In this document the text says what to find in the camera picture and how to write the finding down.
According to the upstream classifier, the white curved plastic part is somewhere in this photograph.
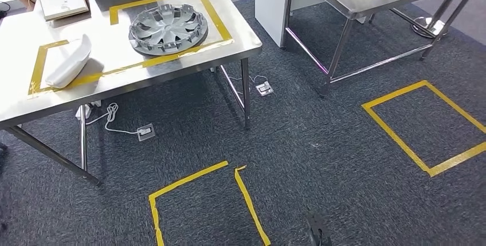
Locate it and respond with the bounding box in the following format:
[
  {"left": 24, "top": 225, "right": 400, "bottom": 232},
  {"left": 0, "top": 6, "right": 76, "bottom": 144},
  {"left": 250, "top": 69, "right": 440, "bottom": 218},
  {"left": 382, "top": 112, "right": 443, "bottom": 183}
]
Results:
[{"left": 44, "top": 33, "right": 93, "bottom": 89}]

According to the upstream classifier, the stainless steel workbench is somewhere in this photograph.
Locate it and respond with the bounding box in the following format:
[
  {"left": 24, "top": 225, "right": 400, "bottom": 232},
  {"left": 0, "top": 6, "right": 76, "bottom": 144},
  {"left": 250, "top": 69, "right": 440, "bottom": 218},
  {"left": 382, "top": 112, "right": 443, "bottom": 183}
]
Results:
[{"left": 0, "top": 0, "right": 264, "bottom": 188}]

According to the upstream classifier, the metal floor socket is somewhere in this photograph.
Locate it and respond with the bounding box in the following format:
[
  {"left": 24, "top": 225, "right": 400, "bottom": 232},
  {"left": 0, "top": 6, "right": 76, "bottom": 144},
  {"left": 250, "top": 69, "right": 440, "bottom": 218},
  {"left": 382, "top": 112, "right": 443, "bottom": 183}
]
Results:
[
  {"left": 136, "top": 123, "right": 156, "bottom": 142},
  {"left": 255, "top": 81, "right": 275, "bottom": 97}
]

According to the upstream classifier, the yellow tape square with gap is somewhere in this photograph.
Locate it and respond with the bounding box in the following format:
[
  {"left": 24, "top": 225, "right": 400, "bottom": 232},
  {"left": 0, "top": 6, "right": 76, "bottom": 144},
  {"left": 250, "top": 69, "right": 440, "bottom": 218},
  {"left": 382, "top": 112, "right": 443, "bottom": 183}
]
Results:
[{"left": 148, "top": 160, "right": 272, "bottom": 246}]

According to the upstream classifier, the white pillar cabinet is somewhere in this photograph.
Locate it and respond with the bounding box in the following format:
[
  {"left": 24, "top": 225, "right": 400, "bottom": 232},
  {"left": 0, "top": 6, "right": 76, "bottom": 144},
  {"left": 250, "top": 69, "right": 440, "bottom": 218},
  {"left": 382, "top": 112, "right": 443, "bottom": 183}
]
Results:
[{"left": 254, "top": 0, "right": 328, "bottom": 49}]

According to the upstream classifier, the silver wheel hubcap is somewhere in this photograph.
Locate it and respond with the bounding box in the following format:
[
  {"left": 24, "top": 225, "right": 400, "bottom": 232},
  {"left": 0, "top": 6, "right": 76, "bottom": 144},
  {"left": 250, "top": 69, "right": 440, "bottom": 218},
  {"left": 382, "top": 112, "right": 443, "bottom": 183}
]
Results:
[{"left": 128, "top": 3, "right": 209, "bottom": 57}]

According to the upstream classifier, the white power adapter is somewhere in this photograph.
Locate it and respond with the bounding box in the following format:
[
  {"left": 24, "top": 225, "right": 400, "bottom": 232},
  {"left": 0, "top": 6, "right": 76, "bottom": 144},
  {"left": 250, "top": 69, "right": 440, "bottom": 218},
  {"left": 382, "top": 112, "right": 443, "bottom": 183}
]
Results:
[{"left": 75, "top": 100, "right": 103, "bottom": 121}]

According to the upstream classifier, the chrome stanchion base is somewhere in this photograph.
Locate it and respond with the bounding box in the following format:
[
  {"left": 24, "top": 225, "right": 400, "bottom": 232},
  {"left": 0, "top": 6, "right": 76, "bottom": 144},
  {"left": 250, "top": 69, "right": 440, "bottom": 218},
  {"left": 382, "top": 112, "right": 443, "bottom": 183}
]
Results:
[{"left": 411, "top": 15, "right": 448, "bottom": 40}]

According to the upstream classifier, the white power cable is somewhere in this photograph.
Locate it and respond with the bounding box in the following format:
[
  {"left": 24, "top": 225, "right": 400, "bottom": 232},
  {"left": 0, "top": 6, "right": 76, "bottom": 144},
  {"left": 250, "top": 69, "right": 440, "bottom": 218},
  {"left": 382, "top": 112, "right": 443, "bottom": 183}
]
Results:
[
  {"left": 85, "top": 102, "right": 139, "bottom": 135},
  {"left": 228, "top": 74, "right": 268, "bottom": 85}
]

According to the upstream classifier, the black robot torso bracket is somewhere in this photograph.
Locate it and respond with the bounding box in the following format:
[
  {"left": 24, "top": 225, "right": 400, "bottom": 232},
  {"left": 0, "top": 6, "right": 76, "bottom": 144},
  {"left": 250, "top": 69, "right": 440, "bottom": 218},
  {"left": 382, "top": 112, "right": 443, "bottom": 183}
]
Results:
[{"left": 305, "top": 211, "right": 334, "bottom": 246}]

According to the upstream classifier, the yellow tape frame on workbench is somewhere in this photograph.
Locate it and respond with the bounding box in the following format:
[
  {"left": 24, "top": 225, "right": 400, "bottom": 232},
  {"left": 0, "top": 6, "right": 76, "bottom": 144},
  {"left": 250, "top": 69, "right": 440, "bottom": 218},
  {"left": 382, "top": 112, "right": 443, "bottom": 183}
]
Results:
[{"left": 28, "top": 39, "right": 115, "bottom": 97}]

